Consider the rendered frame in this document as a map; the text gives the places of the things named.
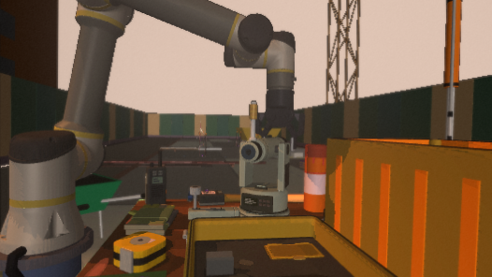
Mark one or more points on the dark blue objective cap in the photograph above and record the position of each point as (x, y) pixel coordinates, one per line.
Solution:
(250, 152)

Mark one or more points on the grey block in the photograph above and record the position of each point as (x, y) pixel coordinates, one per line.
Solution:
(219, 263)

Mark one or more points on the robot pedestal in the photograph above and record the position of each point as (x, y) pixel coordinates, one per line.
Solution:
(57, 265)

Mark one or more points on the gold and white slewing grip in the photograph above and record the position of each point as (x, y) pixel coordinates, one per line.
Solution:
(253, 115)

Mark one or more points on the yellow open carrying case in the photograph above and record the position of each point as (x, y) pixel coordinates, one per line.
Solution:
(253, 227)

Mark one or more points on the yellow and orange container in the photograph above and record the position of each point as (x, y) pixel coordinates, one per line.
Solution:
(403, 215)

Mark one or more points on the grey fine-motion knob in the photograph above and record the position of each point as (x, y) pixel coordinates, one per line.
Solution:
(195, 191)

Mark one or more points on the yellow angled piece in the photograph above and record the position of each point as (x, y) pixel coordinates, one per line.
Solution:
(277, 133)

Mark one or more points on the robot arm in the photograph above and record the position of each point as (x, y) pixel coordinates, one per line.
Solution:
(88, 77)

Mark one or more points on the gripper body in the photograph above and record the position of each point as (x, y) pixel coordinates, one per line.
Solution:
(280, 104)

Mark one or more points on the pale green theodolite body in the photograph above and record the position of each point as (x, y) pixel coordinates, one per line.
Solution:
(265, 180)

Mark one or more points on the orange and white ranging pole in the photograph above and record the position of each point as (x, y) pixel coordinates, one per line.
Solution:
(452, 46)

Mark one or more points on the orange bar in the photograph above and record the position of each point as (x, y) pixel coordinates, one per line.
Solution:
(296, 198)

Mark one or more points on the black handheld radio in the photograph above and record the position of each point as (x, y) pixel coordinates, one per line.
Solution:
(156, 184)

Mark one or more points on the green field book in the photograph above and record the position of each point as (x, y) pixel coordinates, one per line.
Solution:
(150, 217)

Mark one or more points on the yellow flat pad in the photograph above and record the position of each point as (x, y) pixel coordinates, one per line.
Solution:
(294, 250)

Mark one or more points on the tan oval disc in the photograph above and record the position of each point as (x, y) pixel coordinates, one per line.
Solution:
(246, 262)

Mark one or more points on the grey horizontal bar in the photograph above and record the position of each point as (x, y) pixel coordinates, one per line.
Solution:
(184, 148)

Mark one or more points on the pale grey side knob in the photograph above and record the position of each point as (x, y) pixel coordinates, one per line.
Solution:
(296, 154)

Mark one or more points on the orange and white barrel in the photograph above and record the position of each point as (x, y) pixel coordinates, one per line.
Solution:
(315, 180)

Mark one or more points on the pale green bracket plate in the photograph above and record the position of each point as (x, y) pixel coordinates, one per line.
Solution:
(215, 212)

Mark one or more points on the yellow tape measure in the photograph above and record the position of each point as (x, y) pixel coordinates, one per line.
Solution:
(138, 250)

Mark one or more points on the brown lattice tower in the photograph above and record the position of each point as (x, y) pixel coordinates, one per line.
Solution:
(343, 50)

